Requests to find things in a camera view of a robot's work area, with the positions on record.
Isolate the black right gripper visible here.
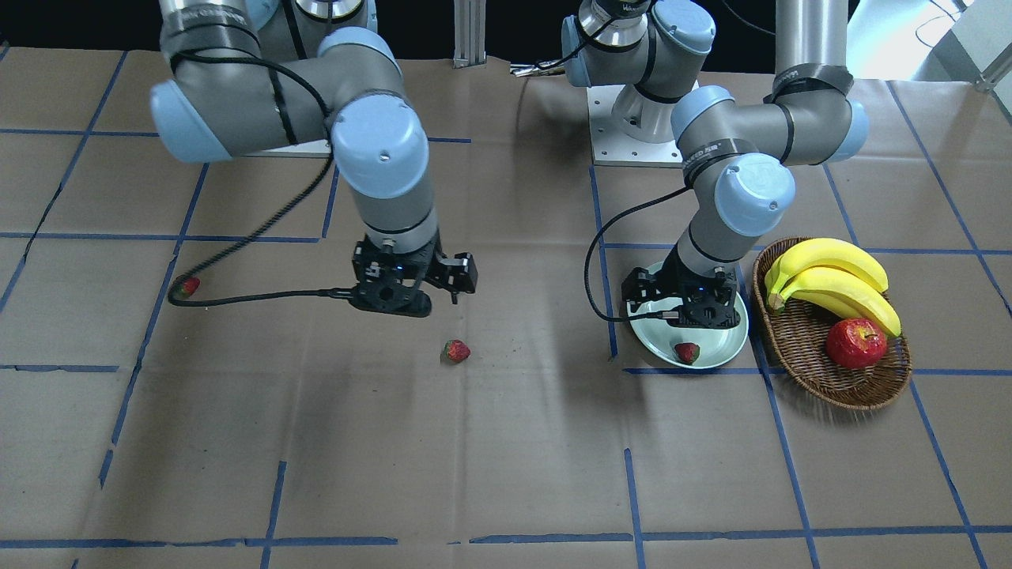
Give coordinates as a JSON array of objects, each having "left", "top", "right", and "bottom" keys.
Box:
[{"left": 349, "top": 237, "right": 441, "bottom": 318}]

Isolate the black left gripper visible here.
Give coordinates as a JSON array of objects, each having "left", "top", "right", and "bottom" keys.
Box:
[{"left": 621, "top": 267, "right": 742, "bottom": 329}]

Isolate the red strawberry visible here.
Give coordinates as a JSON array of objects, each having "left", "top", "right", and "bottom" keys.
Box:
[
  {"left": 672, "top": 342, "right": 701, "bottom": 367},
  {"left": 169, "top": 275, "right": 200, "bottom": 301},
  {"left": 442, "top": 338, "right": 471, "bottom": 364}
]

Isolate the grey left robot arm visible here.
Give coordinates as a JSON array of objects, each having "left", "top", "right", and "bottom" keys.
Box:
[{"left": 561, "top": 1, "right": 868, "bottom": 329}]

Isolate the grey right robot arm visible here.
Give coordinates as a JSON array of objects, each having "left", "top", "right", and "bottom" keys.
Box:
[{"left": 149, "top": 1, "right": 474, "bottom": 317}]

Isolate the light green plate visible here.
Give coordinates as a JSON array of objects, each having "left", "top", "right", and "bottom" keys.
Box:
[{"left": 630, "top": 262, "right": 750, "bottom": 370}]

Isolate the brown wicker basket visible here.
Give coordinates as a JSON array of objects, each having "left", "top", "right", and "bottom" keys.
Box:
[{"left": 750, "top": 236, "right": 913, "bottom": 411}]

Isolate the yellow banana bunch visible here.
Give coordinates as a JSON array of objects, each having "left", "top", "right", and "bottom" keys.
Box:
[{"left": 764, "top": 238, "right": 901, "bottom": 338}]

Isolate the red apple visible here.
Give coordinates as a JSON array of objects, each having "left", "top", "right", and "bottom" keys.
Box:
[{"left": 824, "top": 318, "right": 889, "bottom": 370}]

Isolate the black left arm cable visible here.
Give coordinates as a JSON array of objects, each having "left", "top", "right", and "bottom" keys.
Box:
[{"left": 583, "top": 186, "right": 697, "bottom": 323}]

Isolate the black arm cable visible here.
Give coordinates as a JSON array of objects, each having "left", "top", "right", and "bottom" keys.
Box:
[
  {"left": 167, "top": 51, "right": 357, "bottom": 309},
  {"left": 583, "top": 186, "right": 697, "bottom": 323}
]

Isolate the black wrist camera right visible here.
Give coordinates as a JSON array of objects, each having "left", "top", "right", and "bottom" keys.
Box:
[{"left": 428, "top": 252, "right": 478, "bottom": 305}]

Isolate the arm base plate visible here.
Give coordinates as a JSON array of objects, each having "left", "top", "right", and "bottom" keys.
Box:
[
  {"left": 243, "top": 139, "right": 331, "bottom": 159},
  {"left": 587, "top": 85, "right": 683, "bottom": 168}
]

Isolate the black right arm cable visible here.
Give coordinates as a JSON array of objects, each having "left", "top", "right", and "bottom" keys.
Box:
[{"left": 167, "top": 51, "right": 357, "bottom": 309}]

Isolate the aluminium frame post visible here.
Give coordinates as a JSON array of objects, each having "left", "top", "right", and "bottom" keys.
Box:
[{"left": 452, "top": 0, "right": 488, "bottom": 69}]

